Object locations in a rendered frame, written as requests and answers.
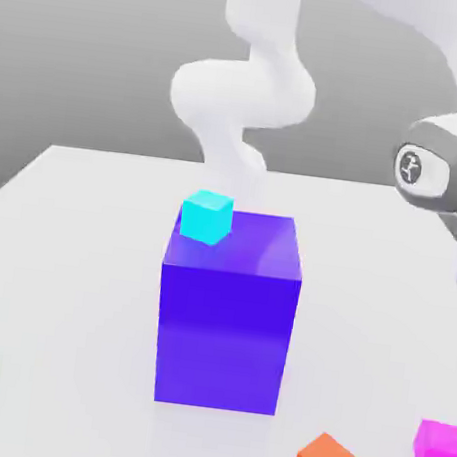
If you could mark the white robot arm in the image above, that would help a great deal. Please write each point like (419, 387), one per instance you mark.
(245, 89)

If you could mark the small cyan cube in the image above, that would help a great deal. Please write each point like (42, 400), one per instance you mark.
(205, 219)

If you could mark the large blue box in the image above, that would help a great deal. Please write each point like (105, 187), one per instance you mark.
(223, 332)

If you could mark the small magenta cube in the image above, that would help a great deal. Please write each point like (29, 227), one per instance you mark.
(438, 451)

